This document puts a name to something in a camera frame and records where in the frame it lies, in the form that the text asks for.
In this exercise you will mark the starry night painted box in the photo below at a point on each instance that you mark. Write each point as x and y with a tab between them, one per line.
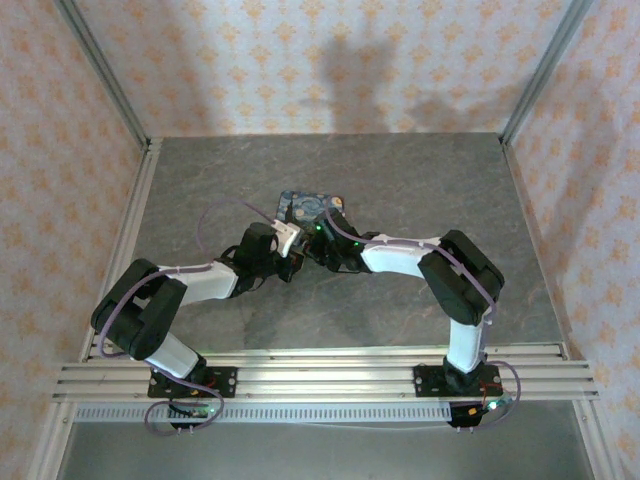
305	206

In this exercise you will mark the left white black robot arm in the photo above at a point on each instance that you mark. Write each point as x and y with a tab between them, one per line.
205	282

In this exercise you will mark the aluminium mounting beam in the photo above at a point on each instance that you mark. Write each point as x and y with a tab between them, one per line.
325	382

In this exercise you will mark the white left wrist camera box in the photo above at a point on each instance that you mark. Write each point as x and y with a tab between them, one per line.
286	235

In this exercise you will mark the aluminium table edge rail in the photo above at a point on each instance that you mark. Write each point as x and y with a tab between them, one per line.
325	354

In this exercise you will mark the aluminium table side rail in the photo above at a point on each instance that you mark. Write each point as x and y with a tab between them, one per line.
137	200

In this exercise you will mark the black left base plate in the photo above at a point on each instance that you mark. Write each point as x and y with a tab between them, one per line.
225	382

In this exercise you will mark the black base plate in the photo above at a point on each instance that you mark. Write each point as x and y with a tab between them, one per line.
225	382
425	382

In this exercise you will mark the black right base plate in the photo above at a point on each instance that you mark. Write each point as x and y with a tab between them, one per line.
425	382

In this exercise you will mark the left black controller board mount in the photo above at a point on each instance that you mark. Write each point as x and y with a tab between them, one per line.
192	412

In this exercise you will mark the black controller board mount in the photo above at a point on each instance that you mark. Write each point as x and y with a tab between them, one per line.
192	412
467	415

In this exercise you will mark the right black controller board mount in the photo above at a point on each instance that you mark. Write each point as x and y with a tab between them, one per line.
467	415

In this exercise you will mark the aluminium frame post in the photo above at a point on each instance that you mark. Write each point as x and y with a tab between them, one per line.
107	75
542	75

